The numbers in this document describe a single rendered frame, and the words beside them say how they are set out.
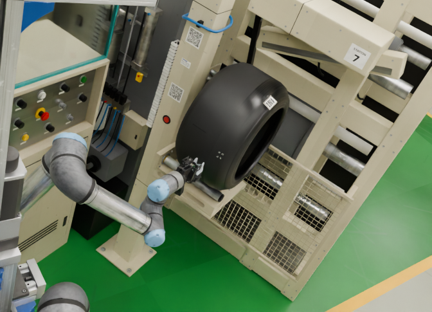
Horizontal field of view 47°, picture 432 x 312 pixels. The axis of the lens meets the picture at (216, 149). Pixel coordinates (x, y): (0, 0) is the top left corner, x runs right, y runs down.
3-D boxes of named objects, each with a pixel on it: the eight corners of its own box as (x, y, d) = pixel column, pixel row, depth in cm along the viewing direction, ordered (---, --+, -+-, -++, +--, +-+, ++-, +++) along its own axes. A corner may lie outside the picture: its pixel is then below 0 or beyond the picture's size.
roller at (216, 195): (165, 154, 243) (168, 154, 247) (160, 161, 243) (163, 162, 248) (223, 194, 234) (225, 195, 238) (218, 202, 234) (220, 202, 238)
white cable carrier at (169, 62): (145, 124, 252) (171, 41, 225) (151, 121, 256) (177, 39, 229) (152, 129, 251) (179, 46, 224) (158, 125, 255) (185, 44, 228)
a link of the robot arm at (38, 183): (-30, 240, 180) (63, 149, 161) (-22, 209, 191) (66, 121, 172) (0, 252, 187) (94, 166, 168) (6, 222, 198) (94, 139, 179)
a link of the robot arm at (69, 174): (62, 173, 153) (174, 237, 181) (64, 150, 161) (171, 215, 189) (38, 194, 157) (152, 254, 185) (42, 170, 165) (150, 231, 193)
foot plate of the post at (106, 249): (95, 250, 302) (96, 247, 300) (125, 228, 322) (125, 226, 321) (129, 277, 294) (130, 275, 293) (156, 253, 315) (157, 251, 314)
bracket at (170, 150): (151, 167, 244) (156, 152, 239) (195, 138, 275) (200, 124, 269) (156, 171, 243) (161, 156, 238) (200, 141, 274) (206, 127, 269)
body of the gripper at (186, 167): (203, 165, 204) (188, 174, 194) (196, 181, 208) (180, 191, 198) (188, 154, 206) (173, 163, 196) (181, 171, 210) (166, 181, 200)
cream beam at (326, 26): (245, 9, 227) (258, -22, 219) (270, 2, 247) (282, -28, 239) (363, 78, 211) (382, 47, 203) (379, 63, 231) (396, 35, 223)
